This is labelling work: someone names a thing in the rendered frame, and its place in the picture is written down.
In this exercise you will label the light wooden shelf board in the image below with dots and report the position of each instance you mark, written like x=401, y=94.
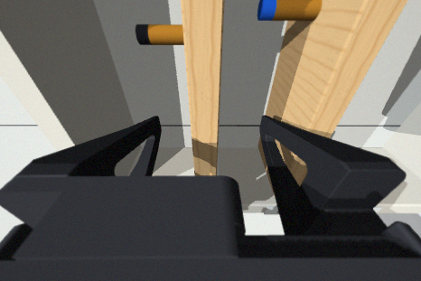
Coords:
x=323, y=62
x=202, y=23

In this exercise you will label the white wall rack case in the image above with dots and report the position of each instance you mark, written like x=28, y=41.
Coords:
x=54, y=57

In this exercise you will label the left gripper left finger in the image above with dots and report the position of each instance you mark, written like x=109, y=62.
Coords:
x=98, y=157

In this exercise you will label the light grey wall panel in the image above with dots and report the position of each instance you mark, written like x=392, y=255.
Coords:
x=154, y=81

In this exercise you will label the amber vial with blue cap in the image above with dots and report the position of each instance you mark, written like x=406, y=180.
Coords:
x=288, y=10

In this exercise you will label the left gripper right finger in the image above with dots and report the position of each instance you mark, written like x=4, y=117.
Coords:
x=339, y=176

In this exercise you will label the brown vial with black cap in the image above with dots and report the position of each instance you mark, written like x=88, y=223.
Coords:
x=159, y=34

